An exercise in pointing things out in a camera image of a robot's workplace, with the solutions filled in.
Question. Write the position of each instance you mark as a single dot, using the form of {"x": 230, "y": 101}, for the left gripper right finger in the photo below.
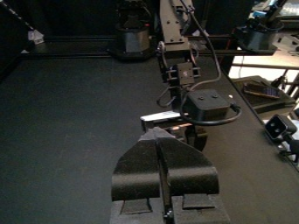
{"x": 191, "y": 172}

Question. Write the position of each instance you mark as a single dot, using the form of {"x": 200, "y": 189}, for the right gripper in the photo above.
{"x": 163, "y": 116}

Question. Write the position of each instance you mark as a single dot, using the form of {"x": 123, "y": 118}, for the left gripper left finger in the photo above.
{"x": 136, "y": 172}

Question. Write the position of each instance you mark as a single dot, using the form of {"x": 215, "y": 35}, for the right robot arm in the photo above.
{"x": 175, "y": 26}

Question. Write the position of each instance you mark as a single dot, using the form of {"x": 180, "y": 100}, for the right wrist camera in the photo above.
{"x": 206, "y": 103}

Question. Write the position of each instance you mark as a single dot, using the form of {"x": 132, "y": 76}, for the black twin-lens camera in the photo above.
{"x": 278, "y": 128}

